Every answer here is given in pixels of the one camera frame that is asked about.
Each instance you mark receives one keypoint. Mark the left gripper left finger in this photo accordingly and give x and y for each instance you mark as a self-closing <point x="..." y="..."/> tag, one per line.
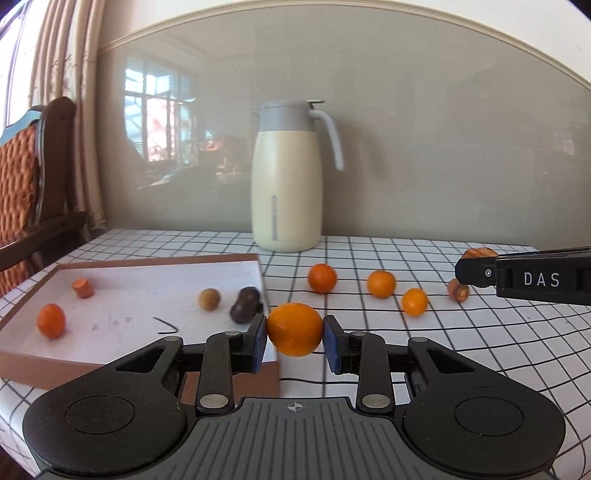
<point x="166" y="362"/>

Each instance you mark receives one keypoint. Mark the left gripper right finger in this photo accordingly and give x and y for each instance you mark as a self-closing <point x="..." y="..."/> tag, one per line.
<point x="423" y="362"/>

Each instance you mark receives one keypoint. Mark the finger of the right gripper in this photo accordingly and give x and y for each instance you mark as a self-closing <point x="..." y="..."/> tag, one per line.
<point x="475" y="272"/>

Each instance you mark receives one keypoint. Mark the carrot piece large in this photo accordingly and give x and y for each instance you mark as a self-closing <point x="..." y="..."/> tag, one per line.
<point x="481" y="252"/>

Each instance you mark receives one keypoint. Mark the brown round longan fruit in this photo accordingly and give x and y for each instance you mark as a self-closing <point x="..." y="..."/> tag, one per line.
<point x="209" y="299"/>

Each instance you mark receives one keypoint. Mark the large orange fruit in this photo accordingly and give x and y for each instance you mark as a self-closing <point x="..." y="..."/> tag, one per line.
<point x="295" y="329"/>

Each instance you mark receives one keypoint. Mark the small orange tangerine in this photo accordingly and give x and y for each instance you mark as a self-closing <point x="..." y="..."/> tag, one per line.
<point x="51" y="321"/>

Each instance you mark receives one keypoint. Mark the carrot chunk on table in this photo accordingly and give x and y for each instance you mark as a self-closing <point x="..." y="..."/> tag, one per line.
<point x="457" y="291"/>

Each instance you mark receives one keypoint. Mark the tangerine on table right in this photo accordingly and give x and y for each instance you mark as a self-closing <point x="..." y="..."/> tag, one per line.
<point x="415" y="302"/>

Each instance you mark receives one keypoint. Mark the tangerine on table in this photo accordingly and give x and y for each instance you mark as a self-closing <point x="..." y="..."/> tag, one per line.
<point x="322" y="278"/>
<point x="381" y="284"/>
<point x="415" y="302"/>

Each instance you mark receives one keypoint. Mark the dark purple fruit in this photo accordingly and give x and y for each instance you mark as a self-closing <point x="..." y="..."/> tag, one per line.
<point x="247" y="305"/>

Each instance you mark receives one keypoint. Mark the tangerine on table middle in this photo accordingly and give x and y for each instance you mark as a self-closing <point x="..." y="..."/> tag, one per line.
<point x="381" y="284"/>

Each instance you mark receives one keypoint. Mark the tangerine on table left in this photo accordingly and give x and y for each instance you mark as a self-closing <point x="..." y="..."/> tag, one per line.
<point x="322" y="278"/>

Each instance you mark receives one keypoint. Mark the brown-rimmed white cardboard tray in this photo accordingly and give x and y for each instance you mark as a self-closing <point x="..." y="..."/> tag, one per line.
<point x="135" y="303"/>

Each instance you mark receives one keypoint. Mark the carrot chunk in tray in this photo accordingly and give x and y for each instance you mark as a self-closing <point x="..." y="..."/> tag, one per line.
<point x="83" y="288"/>

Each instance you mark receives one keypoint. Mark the cream thermos jug grey lid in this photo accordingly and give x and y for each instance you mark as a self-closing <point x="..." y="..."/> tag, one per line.
<point x="286" y="189"/>

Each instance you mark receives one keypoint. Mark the dark wooden sofa chair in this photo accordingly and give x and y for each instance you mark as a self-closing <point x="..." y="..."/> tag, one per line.
<point x="55" y="228"/>

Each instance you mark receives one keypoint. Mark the orange quilted sofa cushion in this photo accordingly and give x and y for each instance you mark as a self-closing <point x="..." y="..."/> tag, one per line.
<point x="19" y="168"/>

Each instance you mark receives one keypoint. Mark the beige patterned curtain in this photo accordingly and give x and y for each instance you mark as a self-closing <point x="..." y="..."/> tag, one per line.
<point x="65" y="67"/>

